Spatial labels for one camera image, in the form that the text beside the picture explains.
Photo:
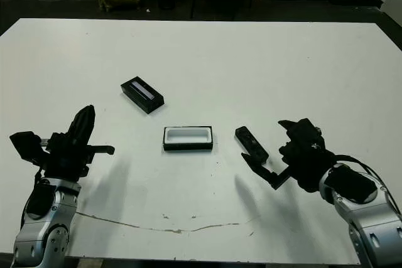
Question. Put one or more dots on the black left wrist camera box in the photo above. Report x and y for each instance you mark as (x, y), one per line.
(25, 145)

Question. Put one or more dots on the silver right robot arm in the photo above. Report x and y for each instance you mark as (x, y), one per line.
(370, 214)

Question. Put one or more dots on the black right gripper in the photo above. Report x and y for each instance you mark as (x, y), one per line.
(306, 167)

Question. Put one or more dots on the black lid with silver stripe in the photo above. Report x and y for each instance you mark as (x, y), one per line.
(142, 93)

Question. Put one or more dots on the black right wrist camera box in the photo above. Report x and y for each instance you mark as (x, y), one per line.
(309, 134)

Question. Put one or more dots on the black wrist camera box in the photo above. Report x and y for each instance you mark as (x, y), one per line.
(309, 134)
(25, 145)

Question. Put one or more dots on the black camera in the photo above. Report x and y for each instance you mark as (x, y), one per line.
(251, 144)

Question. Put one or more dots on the black box with white insert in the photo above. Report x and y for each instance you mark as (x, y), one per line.
(186, 137)

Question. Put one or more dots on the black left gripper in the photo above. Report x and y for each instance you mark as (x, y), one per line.
(67, 162)

